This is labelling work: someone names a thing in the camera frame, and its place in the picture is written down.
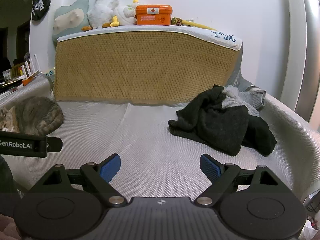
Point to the yellow stick toy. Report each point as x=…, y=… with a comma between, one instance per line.
x=197, y=25

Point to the pale green cream cushion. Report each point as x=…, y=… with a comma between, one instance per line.
x=68, y=17

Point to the small orange item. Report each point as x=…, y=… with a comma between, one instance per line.
x=28, y=81

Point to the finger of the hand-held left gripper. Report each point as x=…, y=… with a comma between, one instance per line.
x=55, y=145

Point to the white green duck plush toy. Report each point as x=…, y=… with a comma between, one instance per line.
x=125, y=13

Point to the stack of books and boxes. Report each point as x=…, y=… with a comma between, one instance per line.
x=10, y=77

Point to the white slatted rack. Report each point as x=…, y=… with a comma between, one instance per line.
x=31, y=65

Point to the black hanging bag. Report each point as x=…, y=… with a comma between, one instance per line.
x=40, y=0

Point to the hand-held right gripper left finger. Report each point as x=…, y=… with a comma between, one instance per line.
x=111, y=167

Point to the grey tabby cat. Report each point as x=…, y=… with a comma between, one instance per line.
x=32, y=115

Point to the silver grey tall panel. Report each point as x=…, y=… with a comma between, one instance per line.
x=312, y=55

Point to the grey woven bed mat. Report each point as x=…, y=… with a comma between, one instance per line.
x=150, y=140

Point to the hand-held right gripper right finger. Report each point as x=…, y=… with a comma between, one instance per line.
x=210, y=167

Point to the white goose plush toy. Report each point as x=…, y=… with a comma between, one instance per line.
x=98, y=12

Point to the dark sweater with squirrel embroidery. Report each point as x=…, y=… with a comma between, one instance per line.
x=212, y=125

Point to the pale printed cloth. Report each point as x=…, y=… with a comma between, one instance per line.
x=48, y=72

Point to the grey and black knit sweater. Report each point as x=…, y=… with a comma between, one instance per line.
x=237, y=101

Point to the orange first aid box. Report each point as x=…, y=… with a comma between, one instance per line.
x=153, y=15

